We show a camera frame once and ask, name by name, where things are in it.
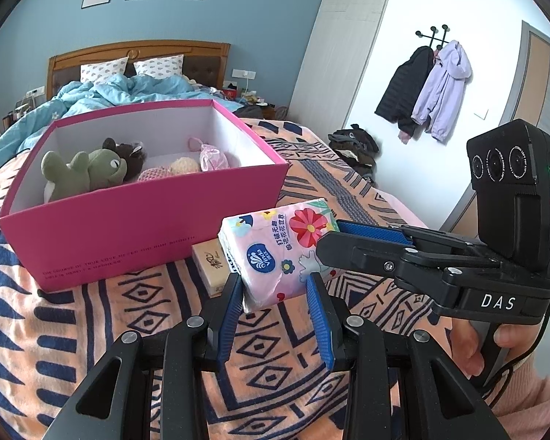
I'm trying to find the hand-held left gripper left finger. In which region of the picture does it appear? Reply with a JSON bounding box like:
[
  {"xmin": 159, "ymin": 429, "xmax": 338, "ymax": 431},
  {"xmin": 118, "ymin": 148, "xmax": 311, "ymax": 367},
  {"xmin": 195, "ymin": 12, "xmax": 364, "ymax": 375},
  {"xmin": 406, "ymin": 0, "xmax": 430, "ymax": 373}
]
[{"xmin": 46, "ymin": 272, "xmax": 246, "ymax": 440}]

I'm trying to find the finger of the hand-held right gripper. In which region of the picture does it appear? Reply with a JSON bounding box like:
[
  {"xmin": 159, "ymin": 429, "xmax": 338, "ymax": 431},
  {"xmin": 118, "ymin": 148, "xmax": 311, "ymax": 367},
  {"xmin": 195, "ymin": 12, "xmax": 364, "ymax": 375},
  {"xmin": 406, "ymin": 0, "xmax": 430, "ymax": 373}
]
[
  {"xmin": 315, "ymin": 230, "xmax": 406, "ymax": 281},
  {"xmin": 337, "ymin": 220, "xmax": 436, "ymax": 248}
]

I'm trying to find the nightstand clutter with red box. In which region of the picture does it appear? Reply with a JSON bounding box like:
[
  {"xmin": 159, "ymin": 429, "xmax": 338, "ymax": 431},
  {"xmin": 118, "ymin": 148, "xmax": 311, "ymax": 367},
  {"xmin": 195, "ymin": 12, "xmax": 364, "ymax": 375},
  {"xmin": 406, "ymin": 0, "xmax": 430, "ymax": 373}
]
[{"xmin": 222, "ymin": 80, "xmax": 289, "ymax": 120}]

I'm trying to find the wooden door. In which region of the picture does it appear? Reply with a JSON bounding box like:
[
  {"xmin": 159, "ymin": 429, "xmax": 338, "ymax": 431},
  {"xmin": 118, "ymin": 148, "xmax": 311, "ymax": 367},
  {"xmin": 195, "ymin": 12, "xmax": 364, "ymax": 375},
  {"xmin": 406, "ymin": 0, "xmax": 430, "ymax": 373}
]
[{"xmin": 440, "ymin": 21, "xmax": 550, "ymax": 234}]

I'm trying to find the pink cardboard box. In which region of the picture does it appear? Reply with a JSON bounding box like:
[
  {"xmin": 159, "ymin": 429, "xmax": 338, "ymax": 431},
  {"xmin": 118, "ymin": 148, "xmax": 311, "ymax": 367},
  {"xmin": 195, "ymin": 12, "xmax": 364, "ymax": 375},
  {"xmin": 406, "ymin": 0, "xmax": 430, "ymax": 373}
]
[{"xmin": 0, "ymin": 98, "xmax": 290, "ymax": 293}]

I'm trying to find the brown and white plush toy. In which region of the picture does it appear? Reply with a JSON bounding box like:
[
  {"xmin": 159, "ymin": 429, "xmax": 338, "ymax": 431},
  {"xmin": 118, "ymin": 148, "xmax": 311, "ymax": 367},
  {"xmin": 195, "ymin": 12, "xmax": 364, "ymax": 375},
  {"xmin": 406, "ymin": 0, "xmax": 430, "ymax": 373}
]
[{"xmin": 102, "ymin": 137, "xmax": 148, "ymax": 179}]

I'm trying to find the person's right hand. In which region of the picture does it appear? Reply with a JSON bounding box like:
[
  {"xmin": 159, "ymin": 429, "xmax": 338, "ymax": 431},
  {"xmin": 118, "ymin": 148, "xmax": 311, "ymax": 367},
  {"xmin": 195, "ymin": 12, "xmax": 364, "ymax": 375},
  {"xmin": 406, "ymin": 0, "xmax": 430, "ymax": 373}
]
[{"xmin": 448, "ymin": 318, "xmax": 542, "ymax": 383}]

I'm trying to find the dark bag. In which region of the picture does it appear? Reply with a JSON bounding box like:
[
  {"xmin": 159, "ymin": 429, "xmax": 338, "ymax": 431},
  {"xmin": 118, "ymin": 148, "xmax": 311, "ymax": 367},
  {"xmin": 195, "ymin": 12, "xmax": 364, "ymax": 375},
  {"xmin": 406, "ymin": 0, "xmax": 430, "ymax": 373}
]
[{"xmin": 327, "ymin": 124, "xmax": 380, "ymax": 179}]

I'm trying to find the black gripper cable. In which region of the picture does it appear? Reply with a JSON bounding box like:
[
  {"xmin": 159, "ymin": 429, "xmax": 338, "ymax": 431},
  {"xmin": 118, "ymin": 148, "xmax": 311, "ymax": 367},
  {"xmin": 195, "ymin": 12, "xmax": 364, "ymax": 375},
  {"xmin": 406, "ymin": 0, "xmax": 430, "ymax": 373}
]
[{"xmin": 495, "ymin": 305, "xmax": 550, "ymax": 383}]

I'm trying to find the nightstand clutter with bottles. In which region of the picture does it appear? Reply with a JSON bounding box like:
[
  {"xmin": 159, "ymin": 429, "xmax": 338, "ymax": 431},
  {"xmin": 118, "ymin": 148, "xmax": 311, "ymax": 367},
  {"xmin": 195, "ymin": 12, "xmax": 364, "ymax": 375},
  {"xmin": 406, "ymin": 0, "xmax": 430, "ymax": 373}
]
[{"xmin": 0, "ymin": 96, "xmax": 42, "ymax": 131}]

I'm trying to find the wooden headboard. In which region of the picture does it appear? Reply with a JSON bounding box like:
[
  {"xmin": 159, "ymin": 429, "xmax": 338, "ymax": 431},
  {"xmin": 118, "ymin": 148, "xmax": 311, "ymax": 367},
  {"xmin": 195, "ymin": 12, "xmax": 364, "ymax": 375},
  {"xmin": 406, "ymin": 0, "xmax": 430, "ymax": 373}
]
[{"xmin": 46, "ymin": 40, "xmax": 231, "ymax": 102}]

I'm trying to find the beige plush toy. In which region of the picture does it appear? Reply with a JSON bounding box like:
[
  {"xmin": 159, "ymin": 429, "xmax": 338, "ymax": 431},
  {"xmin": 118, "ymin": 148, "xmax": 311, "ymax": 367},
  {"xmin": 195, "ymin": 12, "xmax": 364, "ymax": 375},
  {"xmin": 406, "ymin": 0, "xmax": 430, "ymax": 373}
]
[{"xmin": 167, "ymin": 157, "xmax": 202, "ymax": 176}]

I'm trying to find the floral tissue pack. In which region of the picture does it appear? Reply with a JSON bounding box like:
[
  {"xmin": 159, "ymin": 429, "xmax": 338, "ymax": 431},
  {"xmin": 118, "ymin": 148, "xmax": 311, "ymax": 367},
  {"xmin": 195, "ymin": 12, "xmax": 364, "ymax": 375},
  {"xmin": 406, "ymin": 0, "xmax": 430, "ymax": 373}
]
[{"xmin": 217, "ymin": 198, "xmax": 340, "ymax": 313}]

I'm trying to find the small tan box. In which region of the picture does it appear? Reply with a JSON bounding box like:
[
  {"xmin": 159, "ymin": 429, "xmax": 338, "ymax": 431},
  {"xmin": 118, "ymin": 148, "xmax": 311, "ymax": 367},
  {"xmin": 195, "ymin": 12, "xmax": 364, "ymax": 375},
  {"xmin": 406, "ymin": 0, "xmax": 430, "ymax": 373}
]
[{"xmin": 191, "ymin": 241, "xmax": 232, "ymax": 298}]

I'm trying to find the white dotted pillow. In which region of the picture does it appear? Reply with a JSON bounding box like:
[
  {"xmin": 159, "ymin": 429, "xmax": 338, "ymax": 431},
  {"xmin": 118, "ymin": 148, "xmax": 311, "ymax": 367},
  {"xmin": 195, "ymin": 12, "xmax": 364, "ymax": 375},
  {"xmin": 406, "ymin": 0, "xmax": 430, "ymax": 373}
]
[
  {"xmin": 134, "ymin": 54, "xmax": 185, "ymax": 78},
  {"xmin": 80, "ymin": 56, "xmax": 129, "ymax": 82}
]

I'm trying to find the black jacket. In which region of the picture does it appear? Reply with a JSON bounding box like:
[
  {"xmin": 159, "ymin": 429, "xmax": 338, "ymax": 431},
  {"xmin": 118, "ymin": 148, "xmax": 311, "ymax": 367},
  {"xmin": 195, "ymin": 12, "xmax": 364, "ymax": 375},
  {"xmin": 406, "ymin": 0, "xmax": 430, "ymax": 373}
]
[{"xmin": 375, "ymin": 46, "xmax": 435, "ymax": 133}]

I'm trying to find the black wall coat rack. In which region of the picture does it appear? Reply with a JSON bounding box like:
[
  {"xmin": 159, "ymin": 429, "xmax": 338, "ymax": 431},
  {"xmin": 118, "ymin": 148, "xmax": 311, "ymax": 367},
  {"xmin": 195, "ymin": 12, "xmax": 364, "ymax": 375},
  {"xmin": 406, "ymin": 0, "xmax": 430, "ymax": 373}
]
[{"xmin": 415, "ymin": 25, "xmax": 451, "ymax": 51}]

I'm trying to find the light blue duvet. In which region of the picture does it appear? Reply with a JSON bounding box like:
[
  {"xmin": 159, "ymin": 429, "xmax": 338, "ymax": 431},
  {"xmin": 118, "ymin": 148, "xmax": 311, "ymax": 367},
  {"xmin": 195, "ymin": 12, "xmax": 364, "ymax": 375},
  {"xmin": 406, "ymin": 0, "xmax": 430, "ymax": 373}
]
[{"xmin": 0, "ymin": 73, "xmax": 221, "ymax": 172}]

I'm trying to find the pink bag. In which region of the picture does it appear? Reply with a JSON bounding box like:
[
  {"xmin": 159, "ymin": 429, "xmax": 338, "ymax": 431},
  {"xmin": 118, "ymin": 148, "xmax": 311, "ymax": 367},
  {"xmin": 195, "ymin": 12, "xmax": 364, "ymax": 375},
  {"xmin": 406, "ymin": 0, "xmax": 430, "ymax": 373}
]
[{"xmin": 188, "ymin": 136, "xmax": 232, "ymax": 171}]

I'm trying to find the beige wardrobe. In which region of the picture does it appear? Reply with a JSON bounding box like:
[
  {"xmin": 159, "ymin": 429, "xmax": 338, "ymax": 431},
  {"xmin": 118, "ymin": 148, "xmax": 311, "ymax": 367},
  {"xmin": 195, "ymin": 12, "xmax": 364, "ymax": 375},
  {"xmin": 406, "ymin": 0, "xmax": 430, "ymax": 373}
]
[{"xmin": 286, "ymin": 0, "xmax": 397, "ymax": 124}]

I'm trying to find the purple hooded jacket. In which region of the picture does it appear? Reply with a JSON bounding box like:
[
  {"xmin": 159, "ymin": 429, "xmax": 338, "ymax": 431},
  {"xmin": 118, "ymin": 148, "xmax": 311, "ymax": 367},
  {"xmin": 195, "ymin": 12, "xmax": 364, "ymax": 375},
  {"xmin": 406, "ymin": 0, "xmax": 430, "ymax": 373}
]
[{"xmin": 411, "ymin": 40, "xmax": 472, "ymax": 142}]

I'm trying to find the green plush toy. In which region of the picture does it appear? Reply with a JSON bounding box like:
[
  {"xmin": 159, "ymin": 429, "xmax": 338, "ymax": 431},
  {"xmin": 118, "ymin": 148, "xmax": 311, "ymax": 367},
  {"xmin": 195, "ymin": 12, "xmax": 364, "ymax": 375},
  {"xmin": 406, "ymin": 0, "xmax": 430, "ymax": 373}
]
[{"xmin": 41, "ymin": 147, "xmax": 128, "ymax": 202}]

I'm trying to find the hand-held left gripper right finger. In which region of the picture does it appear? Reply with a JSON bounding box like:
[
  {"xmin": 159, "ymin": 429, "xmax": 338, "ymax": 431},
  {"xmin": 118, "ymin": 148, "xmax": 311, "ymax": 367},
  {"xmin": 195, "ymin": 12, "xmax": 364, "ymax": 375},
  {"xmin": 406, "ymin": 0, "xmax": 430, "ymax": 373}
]
[{"xmin": 305, "ymin": 272, "xmax": 496, "ymax": 440}]

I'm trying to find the person's right forearm pink sleeve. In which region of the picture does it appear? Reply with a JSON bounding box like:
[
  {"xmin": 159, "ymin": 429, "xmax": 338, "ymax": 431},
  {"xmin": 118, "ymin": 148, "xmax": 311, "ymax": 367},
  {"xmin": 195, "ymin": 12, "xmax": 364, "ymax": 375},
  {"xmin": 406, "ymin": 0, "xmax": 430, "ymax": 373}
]
[{"xmin": 481, "ymin": 355, "xmax": 550, "ymax": 440}]

